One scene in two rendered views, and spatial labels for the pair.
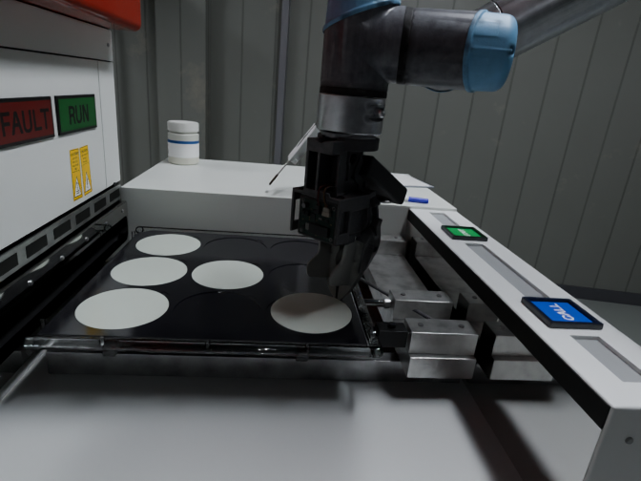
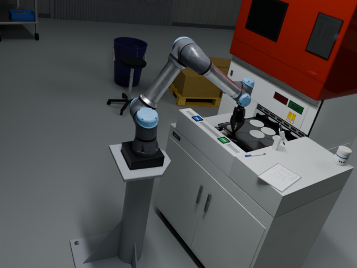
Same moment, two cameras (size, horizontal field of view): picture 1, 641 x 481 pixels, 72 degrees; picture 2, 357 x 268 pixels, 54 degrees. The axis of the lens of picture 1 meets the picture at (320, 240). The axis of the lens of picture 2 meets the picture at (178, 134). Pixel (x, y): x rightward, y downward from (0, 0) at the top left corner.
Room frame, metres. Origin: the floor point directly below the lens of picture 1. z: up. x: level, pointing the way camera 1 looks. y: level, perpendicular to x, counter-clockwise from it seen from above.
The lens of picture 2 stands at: (2.00, -1.42, 1.99)
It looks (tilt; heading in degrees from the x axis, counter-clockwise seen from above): 30 degrees down; 146
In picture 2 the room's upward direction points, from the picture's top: 11 degrees clockwise
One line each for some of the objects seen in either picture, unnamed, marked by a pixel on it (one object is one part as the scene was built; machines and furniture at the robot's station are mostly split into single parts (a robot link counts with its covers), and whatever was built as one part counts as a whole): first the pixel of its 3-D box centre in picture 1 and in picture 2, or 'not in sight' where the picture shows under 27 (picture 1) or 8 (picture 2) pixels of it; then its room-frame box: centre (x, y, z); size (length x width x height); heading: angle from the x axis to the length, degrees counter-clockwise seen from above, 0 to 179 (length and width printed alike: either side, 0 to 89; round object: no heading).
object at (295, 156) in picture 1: (303, 159); (280, 139); (0.83, 0.05, 1.03); 0.06 x 0.04 x 0.13; 96
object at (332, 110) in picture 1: (352, 117); not in sight; (0.51, -0.02, 1.13); 0.08 x 0.08 x 0.05
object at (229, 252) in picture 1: (228, 275); (256, 134); (0.57, 0.13, 0.90); 0.34 x 0.34 x 0.01; 6
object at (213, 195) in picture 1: (291, 210); (291, 172); (0.97, 0.07, 0.89); 0.62 x 0.35 x 0.14; 96
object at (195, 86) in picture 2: not in sight; (210, 81); (-1.68, 1.36, 0.21); 1.19 x 0.86 x 0.41; 85
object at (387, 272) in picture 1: (402, 297); not in sight; (0.62, -0.13, 0.87); 0.36 x 0.08 x 0.03; 6
